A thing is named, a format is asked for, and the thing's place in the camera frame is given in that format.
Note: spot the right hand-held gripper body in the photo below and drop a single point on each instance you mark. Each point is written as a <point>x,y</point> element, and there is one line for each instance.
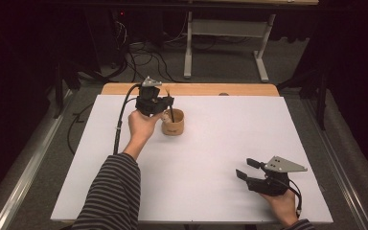
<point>273,180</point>

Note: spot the white metal desk frame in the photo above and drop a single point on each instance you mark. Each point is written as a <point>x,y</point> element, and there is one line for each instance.
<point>226,28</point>

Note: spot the brown wooden cup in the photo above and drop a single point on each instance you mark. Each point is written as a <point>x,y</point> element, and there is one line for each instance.
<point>173,126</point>

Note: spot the person's right hand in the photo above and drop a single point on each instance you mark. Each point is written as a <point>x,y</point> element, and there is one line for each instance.
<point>282,206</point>

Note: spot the black metal stand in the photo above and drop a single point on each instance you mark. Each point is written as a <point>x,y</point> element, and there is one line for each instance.
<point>60,89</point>
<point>319,96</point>

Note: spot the person's left hand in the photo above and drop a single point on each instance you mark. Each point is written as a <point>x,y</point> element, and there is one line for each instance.
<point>142,127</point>

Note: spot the aluminium floor rail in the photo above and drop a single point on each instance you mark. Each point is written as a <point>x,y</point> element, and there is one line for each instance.
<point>25,172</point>
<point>341,166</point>

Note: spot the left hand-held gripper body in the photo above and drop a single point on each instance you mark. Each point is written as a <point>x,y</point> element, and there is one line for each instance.
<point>148,99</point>

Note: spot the white table sheet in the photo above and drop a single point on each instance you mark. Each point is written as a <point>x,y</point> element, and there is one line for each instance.
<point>220,153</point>

